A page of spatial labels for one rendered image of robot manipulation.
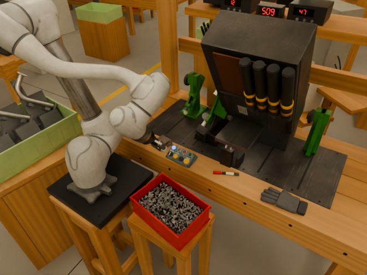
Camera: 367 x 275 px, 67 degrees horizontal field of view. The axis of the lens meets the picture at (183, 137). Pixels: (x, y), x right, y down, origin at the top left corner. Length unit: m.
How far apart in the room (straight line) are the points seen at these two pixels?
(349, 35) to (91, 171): 1.23
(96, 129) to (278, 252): 1.57
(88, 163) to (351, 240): 1.14
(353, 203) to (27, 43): 1.50
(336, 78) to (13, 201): 1.89
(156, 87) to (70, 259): 1.61
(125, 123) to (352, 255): 1.04
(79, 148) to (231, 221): 1.47
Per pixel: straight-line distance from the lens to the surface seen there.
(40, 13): 1.28
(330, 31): 1.38
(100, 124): 1.38
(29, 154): 1.84
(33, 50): 1.15
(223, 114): 1.44
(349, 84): 1.68
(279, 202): 1.33
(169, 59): 1.98
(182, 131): 1.68
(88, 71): 1.11
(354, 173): 1.67
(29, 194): 1.89
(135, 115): 1.07
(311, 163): 1.60
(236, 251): 2.22
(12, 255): 2.55
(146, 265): 1.76
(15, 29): 1.17
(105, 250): 1.57
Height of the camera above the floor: 1.94
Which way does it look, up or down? 39 degrees down
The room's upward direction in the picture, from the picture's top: 2 degrees counter-clockwise
